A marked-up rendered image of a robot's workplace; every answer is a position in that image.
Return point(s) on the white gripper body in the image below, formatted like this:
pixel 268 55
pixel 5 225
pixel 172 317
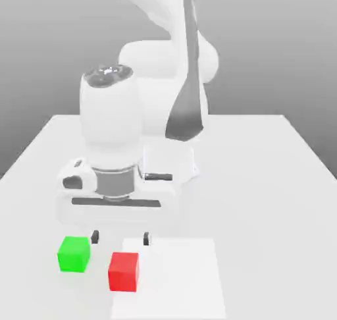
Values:
pixel 115 213

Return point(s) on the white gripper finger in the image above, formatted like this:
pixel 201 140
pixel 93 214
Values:
pixel 146 239
pixel 94 237

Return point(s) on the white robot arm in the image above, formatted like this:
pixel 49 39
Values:
pixel 109 119

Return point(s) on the small green cube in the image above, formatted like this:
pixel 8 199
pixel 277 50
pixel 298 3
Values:
pixel 73 255

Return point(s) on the small red cube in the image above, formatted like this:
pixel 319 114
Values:
pixel 123 272

